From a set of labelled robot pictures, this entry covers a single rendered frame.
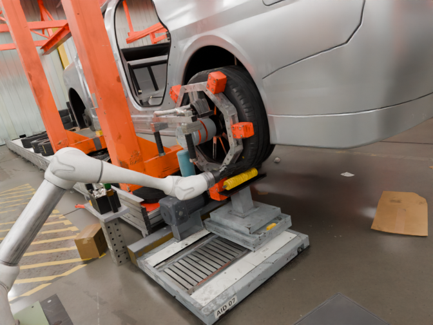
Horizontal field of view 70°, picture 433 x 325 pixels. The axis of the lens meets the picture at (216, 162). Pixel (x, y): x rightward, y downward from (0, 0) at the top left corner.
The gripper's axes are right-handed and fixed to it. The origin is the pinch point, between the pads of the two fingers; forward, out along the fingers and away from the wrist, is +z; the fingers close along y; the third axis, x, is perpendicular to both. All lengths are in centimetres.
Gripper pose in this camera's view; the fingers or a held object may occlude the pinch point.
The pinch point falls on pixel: (238, 165)
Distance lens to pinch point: 177.8
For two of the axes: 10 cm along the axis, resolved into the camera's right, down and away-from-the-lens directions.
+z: 7.6, -3.3, 5.6
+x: -5.8, -7.4, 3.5
